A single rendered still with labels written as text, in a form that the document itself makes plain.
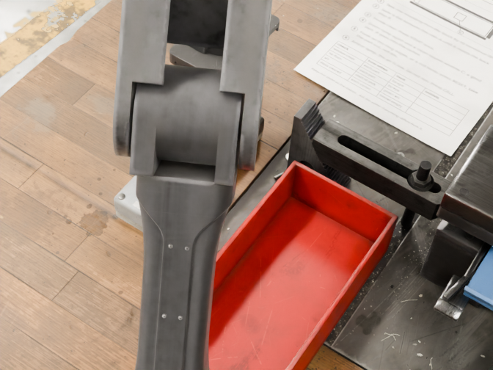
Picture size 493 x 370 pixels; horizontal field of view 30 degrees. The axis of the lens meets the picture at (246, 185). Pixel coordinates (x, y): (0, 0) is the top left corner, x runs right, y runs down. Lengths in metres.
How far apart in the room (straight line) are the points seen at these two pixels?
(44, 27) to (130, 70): 1.89
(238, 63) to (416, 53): 0.60
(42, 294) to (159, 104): 0.39
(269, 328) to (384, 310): 0.12
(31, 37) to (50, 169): 1.45
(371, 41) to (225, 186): 0.59
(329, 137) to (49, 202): 0.30
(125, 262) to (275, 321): 0.16
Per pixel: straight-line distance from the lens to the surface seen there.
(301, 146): 0.96
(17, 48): 2.42
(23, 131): 1.04
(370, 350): 0.89
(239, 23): 0.56
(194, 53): 0.88
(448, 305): 0.84
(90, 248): 0.94
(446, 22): 1.19
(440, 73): 1.13
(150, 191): 0.59
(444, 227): 0.88
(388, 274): 0.94
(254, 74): 0.57
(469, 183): 0.85
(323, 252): 0.94
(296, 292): 0.91
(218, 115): 0.57
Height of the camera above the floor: 1.69
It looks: 53 degrees down
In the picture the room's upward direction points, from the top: 5 degrees clockwise
